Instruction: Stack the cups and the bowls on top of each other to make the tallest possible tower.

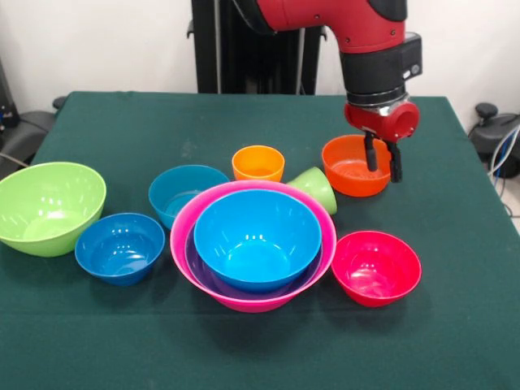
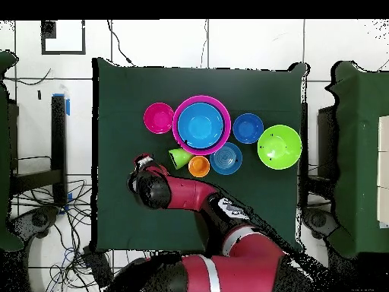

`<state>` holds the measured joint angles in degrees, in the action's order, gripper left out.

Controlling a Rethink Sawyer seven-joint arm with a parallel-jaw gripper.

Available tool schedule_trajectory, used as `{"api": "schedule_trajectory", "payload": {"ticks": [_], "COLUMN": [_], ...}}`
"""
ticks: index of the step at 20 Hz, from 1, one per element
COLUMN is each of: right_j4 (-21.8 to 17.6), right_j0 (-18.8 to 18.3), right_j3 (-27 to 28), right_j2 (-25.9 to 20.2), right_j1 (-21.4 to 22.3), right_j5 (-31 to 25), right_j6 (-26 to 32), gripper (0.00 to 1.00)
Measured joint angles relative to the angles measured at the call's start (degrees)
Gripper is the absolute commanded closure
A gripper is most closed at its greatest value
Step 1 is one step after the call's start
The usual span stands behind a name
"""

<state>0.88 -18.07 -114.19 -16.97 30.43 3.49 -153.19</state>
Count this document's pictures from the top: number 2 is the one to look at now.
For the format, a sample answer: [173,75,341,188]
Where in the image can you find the large pink bowl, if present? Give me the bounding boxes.
[172,95,232,157]

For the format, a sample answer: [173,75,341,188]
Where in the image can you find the large light blue bowl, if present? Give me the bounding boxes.
[177,102,225,149]

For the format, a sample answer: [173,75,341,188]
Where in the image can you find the purple bowl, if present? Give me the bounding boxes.
[176,101,229,152]

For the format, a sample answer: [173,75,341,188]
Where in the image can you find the green cup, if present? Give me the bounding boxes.
[168,148,195,170]

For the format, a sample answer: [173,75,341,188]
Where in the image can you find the small crimson bowl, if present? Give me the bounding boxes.
[143,102,176,135]

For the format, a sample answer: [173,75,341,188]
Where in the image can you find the orange cup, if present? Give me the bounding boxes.
[188,155,211,178]

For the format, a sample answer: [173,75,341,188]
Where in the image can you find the translucent blue ribbed bowl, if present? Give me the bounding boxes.
[209,141,243,176]

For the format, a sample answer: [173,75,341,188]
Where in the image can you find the dark green table cloth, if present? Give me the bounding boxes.
[92,57,308,255]

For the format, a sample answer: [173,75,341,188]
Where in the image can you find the black stand with blue tape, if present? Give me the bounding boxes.
[8,93,71,215]

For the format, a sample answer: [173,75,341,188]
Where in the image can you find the small dark blue bowl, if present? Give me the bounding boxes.
[232,113,264,144]

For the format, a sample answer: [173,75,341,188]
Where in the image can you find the black power adapter box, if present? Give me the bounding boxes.
[82,245,114,288]

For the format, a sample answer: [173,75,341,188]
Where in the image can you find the large green bowl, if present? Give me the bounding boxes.
[257,124,303,170]

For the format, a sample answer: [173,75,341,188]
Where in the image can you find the green cloth covered table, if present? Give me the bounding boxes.
[324,59,389,258]
[0,49,24,252]

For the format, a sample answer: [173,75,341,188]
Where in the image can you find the white boxes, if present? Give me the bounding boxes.
[376,115,389,229]

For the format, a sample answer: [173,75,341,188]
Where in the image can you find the black floor cable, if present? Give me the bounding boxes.
[106,19,136,66]

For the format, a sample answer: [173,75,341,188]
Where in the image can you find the tangle of black cables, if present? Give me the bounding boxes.
[11,179,147,292]

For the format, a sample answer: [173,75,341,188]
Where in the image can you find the black square floor frame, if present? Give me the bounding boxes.
[41,19,87,56]

